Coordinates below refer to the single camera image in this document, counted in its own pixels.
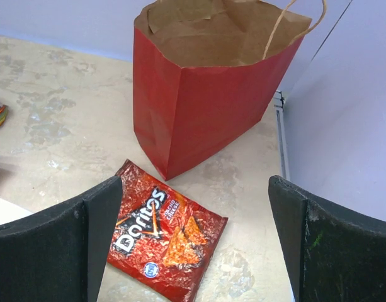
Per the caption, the red Doritos chip bag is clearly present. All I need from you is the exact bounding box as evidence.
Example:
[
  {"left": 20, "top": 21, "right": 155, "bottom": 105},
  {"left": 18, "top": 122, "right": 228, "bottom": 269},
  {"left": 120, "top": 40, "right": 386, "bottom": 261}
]
[{"left": 108, "top": 160, "right": 228, "bottom": 301}]

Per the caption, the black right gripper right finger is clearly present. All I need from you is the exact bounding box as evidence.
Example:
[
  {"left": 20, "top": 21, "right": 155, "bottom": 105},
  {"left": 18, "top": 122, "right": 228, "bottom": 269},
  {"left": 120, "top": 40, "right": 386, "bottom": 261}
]
[{"left": 268, "top": 176, "right": 386, "bottom": 301}]

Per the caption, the red paper bag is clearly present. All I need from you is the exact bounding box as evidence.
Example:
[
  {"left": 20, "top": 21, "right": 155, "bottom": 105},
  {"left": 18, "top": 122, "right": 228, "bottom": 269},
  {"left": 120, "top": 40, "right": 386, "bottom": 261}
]
[{"left": 133, "top": 1, "right": 317, "bottom": 180}]

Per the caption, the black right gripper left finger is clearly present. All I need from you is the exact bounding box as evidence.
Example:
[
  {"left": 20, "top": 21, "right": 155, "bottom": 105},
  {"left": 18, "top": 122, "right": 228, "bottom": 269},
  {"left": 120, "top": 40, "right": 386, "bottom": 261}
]
[{"left": 0, "top": 176, "right": 123, "bottom": 301}]

